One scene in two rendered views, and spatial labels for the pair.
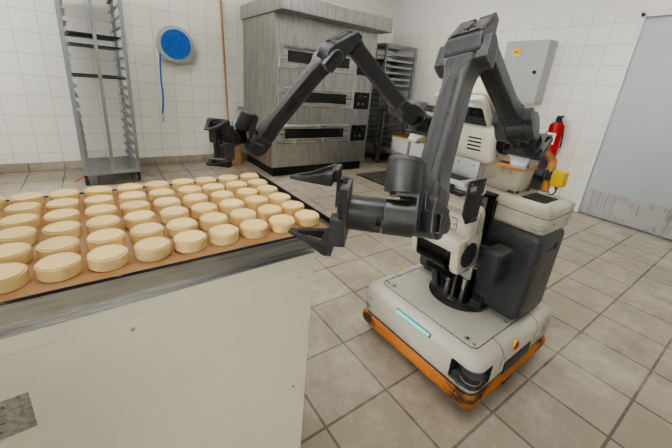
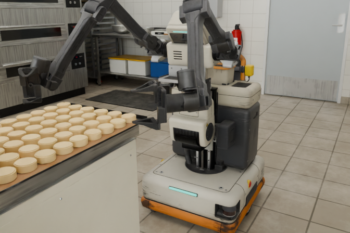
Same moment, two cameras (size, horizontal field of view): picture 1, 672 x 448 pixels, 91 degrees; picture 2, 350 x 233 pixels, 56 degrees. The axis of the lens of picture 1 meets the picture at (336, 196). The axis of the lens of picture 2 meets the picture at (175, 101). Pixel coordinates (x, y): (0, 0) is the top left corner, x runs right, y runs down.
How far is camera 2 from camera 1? 53 cm
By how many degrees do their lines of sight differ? 22
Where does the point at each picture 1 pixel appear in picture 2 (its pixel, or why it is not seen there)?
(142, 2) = not seen: outside the picture
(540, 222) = (245, 100)
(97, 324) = (46, 197)
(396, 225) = (190, 104)
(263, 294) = (115, 169)
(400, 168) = (186, 76)
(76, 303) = (35, 185)
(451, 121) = (198, 48)
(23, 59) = not seen: outside the picture
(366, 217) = (176, 103)
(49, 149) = not seen: outside the picture
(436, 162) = (197, 70)
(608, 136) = (270, 35)
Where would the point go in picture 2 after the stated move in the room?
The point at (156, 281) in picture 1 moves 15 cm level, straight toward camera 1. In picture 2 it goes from (67, 167) to (105, 183)
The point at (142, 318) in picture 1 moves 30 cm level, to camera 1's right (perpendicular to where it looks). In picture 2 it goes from (64, 191) to (170, 170)
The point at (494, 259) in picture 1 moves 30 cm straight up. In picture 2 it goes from (225, 130) to (227, 78)
